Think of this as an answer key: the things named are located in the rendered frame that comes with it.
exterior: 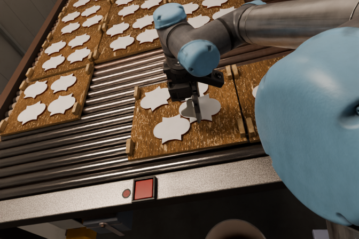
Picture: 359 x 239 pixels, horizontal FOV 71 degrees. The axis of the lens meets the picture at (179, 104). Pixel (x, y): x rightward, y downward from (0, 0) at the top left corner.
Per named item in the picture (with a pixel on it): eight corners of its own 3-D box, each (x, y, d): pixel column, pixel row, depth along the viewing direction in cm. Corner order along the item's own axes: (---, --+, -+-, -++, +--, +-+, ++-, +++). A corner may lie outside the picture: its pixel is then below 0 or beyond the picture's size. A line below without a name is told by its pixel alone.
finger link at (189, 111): (184, 124, 80) (178, 97, 77) (202, 121, 79) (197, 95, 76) (183, 129, 77) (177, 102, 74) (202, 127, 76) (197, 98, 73)
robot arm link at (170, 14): (159, 24, 53) (145, 9, 58) (171, 64, 61) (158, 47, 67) (192, 9, 54) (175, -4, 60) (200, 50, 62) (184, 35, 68)
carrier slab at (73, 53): (94, 65, 135) (90, 59, 132) (29, 81, 143) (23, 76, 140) (105, 29, 159) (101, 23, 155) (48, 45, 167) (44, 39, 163)
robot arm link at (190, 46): (235, 31, 48) (206, 10, 56) (184, 57, 47) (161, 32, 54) (237, 62, 54) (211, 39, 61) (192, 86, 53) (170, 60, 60)
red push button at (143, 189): (154, 198, 78) (152, 197, 77) (135, 201, 79) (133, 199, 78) (154, 180, 82) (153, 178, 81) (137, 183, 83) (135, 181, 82)
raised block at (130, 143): (132, 156, 88) (129, 152, 86) (127, 157, 89) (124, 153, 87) (134, 142, 92) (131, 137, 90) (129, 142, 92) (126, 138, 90)
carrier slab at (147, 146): (247, 143, 81) (247, 140, 80) (129, 162, 89) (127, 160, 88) (231, 70, 104) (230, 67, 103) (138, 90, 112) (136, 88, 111)
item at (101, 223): (135, 236, 96) (114, 222, 83) (102, 240, 99) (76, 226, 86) (138, 206, 104) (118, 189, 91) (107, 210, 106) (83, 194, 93)
